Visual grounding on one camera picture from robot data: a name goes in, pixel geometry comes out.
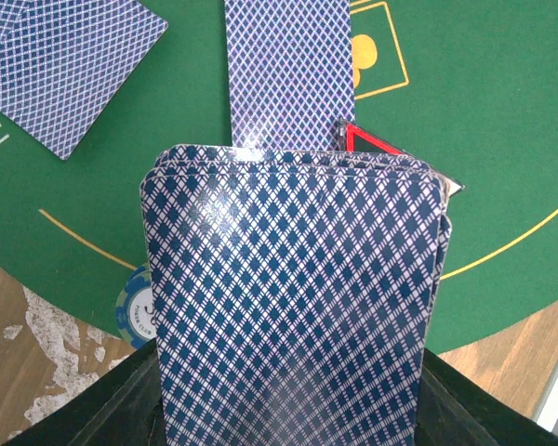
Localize blue 50 chips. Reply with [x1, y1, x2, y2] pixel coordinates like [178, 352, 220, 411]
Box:
[115, 264, 156, 348]

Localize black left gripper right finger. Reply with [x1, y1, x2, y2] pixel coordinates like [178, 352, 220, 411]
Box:
[413, 350, 558, 446]

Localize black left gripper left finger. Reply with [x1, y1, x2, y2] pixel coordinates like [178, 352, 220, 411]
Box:
[7, 352, 163, 445]

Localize round green poker mat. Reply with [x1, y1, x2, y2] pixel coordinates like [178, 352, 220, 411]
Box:
[0, 1, 558, 353]

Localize black red triangular all-in button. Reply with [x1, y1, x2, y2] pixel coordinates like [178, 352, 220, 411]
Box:
[330, 120, 464, 199]

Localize blue playing card deck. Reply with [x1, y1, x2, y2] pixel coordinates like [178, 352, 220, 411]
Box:
[140, 145, 451, 445]

